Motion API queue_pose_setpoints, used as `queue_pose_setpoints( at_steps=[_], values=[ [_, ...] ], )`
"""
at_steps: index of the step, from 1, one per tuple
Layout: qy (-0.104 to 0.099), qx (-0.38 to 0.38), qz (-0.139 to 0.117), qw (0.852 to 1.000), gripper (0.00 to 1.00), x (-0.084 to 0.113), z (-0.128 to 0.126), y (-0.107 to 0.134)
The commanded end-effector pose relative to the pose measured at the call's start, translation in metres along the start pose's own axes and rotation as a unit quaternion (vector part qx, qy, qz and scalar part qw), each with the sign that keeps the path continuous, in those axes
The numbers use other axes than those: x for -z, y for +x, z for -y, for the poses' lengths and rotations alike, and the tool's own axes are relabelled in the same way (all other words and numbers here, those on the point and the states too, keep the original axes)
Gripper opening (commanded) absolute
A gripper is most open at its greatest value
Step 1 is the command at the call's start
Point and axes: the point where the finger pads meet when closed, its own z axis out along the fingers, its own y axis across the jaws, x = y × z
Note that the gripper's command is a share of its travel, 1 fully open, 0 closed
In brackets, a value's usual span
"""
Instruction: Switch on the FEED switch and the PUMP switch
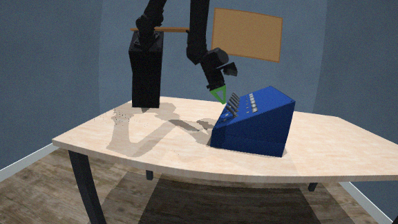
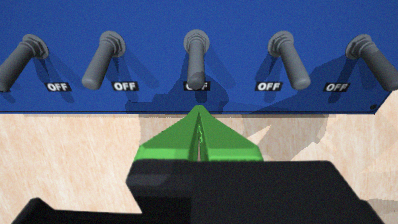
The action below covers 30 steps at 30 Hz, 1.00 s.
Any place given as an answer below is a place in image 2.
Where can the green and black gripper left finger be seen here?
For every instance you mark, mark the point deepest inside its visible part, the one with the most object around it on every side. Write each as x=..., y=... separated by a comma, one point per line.
x=175, y=142

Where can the blue switch panel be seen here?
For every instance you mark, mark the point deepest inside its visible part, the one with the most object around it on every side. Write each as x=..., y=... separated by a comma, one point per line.
x=141, y=65

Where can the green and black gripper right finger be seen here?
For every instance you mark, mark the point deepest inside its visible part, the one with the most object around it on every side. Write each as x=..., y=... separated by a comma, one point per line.
x=221, y=143

